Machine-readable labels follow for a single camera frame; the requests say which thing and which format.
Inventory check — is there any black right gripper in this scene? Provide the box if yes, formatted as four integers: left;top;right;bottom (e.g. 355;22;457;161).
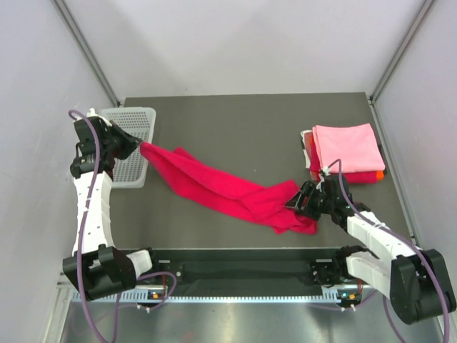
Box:
284;180;335;221

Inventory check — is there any crimson red t shirt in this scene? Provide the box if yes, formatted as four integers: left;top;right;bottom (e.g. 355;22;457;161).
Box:
140;142;317;234

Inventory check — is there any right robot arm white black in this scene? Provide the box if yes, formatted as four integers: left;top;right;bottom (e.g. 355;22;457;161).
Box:
285;174;456;324

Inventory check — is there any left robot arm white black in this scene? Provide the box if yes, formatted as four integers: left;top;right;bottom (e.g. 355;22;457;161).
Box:
62;114;162;301

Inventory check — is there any white perforated plastic basket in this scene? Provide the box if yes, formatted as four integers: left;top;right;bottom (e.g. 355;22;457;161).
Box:
99;107;156;189

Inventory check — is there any red folded t shirt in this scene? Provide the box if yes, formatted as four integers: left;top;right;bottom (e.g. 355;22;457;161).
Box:
308;142;379;186

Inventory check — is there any light pink folded t shirt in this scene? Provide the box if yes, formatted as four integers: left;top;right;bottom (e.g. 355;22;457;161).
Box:
313;124;386;173

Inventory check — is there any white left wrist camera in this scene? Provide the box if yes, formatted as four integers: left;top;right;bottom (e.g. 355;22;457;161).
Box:
86;108;111;126

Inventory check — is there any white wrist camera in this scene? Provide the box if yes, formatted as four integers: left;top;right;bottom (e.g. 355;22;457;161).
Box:
318;166;331;183
86;108;111;126

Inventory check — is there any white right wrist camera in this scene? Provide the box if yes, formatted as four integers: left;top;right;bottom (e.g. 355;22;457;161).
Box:
318;166;331;183

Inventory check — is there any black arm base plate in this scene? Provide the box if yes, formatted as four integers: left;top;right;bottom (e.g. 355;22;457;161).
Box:
135;249;374;289

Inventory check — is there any left aluminium frame post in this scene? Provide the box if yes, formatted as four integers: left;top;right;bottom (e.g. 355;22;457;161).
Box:
51;0;121;107

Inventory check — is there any aluminium frame post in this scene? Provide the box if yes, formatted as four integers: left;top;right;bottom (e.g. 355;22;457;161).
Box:
51;0;121;107
368;0;437;104

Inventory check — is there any grey slotted cable duct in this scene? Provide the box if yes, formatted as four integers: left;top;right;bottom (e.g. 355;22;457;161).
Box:
71;288;343;304

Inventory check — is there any right aluminium frame post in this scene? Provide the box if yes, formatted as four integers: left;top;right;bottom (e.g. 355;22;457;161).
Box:
368;0;437;104

